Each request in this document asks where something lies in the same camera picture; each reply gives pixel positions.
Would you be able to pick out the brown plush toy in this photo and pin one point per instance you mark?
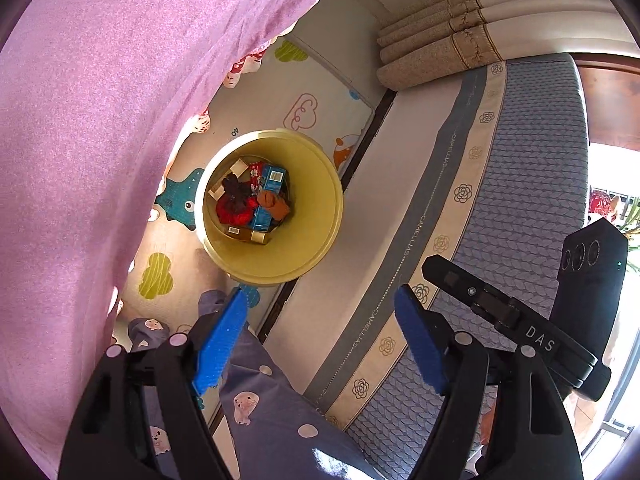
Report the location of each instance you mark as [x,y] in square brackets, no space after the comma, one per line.
[274,205]

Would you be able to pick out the blue cardboard box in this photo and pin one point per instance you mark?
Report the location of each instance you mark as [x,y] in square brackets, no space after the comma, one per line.
[274,177]

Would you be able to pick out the orange liquid bottle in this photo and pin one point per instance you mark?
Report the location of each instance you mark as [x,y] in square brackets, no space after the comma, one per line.
[245,233]

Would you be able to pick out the grey blue quilted mattress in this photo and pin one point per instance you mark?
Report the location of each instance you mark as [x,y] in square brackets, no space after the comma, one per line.
[525,185]

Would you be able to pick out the pink bed sheet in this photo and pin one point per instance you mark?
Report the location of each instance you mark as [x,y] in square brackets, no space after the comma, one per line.
[100,110]

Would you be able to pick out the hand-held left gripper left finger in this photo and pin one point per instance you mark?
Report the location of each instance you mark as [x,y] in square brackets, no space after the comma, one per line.
[222,345]

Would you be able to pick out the beige embroidered curtain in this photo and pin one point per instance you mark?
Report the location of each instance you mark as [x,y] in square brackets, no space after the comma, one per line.
[440,60]

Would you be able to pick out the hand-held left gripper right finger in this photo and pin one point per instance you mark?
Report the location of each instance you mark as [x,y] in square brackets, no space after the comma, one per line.
[420,345]

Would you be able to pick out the red and black cloth toy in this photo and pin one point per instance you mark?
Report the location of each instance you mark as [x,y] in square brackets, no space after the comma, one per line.
[237,190]

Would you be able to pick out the person's printed pajama leg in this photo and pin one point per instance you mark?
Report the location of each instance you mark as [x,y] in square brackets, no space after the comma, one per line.
[280,425]

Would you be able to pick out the red flowers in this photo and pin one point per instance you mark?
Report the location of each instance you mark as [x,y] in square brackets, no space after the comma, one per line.
[600,202]

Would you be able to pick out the yellow plastic bin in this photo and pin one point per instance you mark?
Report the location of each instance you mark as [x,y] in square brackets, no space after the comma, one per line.
[310,230]

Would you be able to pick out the cartoon play mat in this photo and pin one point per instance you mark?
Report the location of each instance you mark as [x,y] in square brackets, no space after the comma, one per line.
[310,85]

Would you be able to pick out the small beige box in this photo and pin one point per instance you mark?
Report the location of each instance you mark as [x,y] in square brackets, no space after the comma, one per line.
[239,167]

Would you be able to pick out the red candy packet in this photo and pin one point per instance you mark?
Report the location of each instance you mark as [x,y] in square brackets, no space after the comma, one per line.
[256,174]

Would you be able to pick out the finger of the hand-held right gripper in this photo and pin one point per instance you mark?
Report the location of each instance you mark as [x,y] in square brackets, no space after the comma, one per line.
[465,285]

